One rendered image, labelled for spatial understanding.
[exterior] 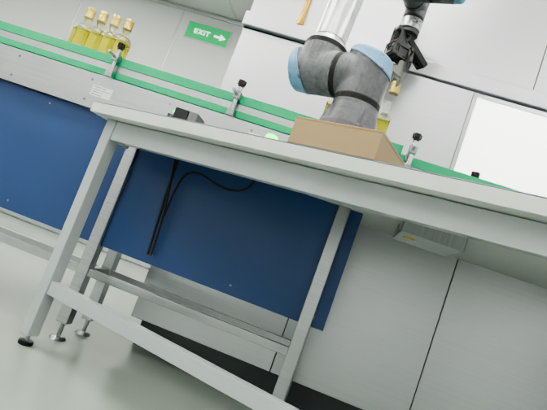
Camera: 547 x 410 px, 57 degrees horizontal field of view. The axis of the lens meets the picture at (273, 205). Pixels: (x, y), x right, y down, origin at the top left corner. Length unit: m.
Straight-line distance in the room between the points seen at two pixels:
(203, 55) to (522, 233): 4.78
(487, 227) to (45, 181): 1.42
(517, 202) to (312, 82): 0.58
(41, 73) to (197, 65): 3.63
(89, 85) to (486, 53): 1.47
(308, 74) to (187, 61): 4.31
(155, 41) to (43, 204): 4.07
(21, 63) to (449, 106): 1.56
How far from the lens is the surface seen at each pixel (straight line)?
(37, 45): 2.09
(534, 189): 2.00
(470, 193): 1.03
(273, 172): 1.22
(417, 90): 2.00
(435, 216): 1.07
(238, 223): 1.62
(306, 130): 1.17
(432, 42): 2.12
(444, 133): 1.96
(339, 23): 1.38
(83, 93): 1.90
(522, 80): 2.13
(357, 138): 1.12
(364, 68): 1.25
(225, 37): 5.56
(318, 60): 1.30
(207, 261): 1.63
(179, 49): 5.65
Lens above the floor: 0.47
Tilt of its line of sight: 6 degrees up
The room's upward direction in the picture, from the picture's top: 20 degrees clockwise
